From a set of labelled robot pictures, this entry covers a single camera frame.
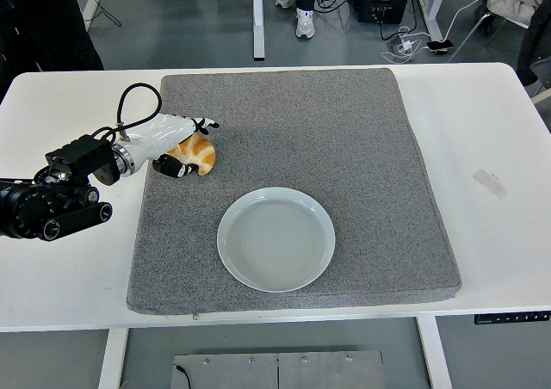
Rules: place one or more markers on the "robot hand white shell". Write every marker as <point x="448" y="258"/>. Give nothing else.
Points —
<point x="159" y="133"/>

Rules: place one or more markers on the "golden croissant bread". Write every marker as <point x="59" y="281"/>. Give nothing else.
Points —
<point x="202" y="152"/>

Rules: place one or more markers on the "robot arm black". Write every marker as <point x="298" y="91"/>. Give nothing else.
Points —
<point x="77" y="154"/>

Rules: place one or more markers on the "pale grey round plate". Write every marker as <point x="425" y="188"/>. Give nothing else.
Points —
<point x="275" y="242"/>

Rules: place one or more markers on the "grey metal plate with screws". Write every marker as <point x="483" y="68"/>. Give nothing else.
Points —
<point x="327" y="372"/>

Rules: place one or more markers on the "white desk foot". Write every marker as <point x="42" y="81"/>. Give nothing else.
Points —
<point x="91" y="12"/>

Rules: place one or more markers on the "grey speckled cushion mat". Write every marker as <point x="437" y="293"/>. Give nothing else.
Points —
<point x="301" y="126"/>

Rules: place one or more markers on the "white table leg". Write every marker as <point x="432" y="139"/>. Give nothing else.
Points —
<point x="112" y="359"/>
<point x="435" y="354"/>

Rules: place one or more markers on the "smartphone on floor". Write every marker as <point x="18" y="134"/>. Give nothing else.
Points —
<point x="439" y="45"/>

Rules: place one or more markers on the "white slanted desk leg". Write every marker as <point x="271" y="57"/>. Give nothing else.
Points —
<point x="432" y="19"/>

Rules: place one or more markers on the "translucent tape strip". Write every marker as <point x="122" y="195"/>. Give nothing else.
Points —
<point x="488" y="183"/>

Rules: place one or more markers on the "black jacket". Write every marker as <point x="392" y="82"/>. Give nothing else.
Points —
<point x="534" y="40"/>

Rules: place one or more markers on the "grey chair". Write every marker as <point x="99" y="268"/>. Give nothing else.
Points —
<point x="543" y="77"/>

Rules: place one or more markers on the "black table control panel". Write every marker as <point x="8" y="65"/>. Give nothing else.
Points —
<point x="512" y="318"/>

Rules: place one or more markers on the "white desk post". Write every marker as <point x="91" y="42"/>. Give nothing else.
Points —
<point x="257" y="19"/>

